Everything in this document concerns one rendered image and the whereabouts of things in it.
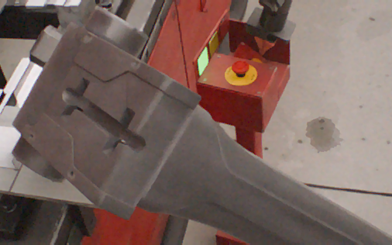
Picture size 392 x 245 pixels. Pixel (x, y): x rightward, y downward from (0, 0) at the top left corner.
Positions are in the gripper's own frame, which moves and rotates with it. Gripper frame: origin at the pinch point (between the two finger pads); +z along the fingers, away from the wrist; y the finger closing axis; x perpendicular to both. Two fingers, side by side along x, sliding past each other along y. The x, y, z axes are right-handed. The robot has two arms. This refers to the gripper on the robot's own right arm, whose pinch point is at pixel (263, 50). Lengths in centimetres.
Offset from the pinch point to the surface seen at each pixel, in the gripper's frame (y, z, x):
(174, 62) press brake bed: 22.6, 22.5, -5.4
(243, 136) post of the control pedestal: -3.0, 23.5, 7.3
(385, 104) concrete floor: -43, 68, -70
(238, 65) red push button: 3.0, -2.5, 9.8
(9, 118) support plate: 32, -14, 54
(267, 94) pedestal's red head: -5.4, 0.5, 11.4
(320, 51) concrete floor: -11, 77, -91
